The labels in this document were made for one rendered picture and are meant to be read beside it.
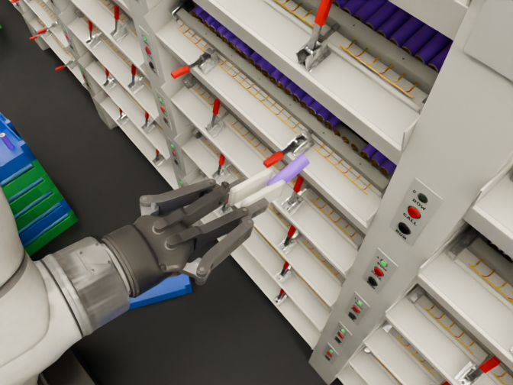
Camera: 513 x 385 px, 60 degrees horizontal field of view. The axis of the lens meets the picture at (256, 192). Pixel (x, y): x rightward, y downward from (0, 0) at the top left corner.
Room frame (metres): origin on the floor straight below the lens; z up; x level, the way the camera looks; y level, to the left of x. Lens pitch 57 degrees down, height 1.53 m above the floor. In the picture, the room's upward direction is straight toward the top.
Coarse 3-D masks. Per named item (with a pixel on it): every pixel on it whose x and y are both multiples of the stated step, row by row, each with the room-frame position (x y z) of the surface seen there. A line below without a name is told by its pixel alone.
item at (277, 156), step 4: (292, 144) 0.46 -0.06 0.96; (296, 144) 0.46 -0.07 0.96; (288, 148) 0.46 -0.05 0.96; (292, 148) 0.46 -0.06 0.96; (280, 152) 0.45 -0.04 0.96; (284, 152) 0.45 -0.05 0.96; (288, 152) 0.45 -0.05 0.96; (272, 156) 0.44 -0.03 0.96; (276, 156) 0.44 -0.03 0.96; (280, 156) 0.44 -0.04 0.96; (264, 160) 0.43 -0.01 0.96; (268, 160) 0.43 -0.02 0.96; (272, 160) 0.43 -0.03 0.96; (276, 160) 0.43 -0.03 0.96; (264, 164) 0.42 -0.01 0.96; (268, 164) 0.42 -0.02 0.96; (272, 164) 0.42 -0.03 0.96
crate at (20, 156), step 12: (0, 120) 0.98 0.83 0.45; (0, 132) 0.96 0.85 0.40; (12, 132) 0.92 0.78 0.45; (0, 144) 0.91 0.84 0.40; (24, 144) 0.85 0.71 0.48; (0, 156) 0.86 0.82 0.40; (12, 156) 0.86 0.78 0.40; (24, 156) 0.84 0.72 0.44; (0, 168) 0.78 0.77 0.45; (12, 168) 0.80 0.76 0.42; (0, 180) 0.77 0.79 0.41
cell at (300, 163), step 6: (300, 156) 0.37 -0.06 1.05; (294, 162) 0.36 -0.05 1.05; (300, 162) 0.36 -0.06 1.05; (306, 162) 0.36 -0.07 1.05; (288, 168) 0.35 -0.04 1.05; (294, 168) 0.35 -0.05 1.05; (300, 168) 0.35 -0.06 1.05; (276, 174) 0.34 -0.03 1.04; (282, 174) 0.34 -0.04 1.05; (288, 174) 0.34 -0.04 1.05; (294, 174) 0.34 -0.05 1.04; (270, 180) 0.34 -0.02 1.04; (276, 180) 0.33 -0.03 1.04; (288, 180) 0.34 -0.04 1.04
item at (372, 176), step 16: (208, 32) 0.73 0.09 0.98; (224, 48) 0.68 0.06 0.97; (240, 64) 0.64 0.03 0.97; (256, 80) 0.60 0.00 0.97; (272, 96) 0.57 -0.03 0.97; (288, 96) 0.56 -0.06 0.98; (288, 112) 0.54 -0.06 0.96; (304, 112) 0.52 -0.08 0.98; (320, 128) 0.48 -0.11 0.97; (336, 144) 0.45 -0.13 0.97; (352, 160) 0.42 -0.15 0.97; (368, 176) 0.39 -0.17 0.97; (384, 176) 0.39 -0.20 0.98
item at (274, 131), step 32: (160, 32) 0.78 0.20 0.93; (224, 64) 0.67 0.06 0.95; (224, 96) 0.60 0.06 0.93; (256, 96) 0.59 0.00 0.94; (256, 128) 0.53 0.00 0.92; (288, 128) 0.51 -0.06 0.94; (288, 160) 0.47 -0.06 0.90; (320, 160) 0.44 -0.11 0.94; (352, 192) 0.38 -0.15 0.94; (384, 192) 0.36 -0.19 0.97
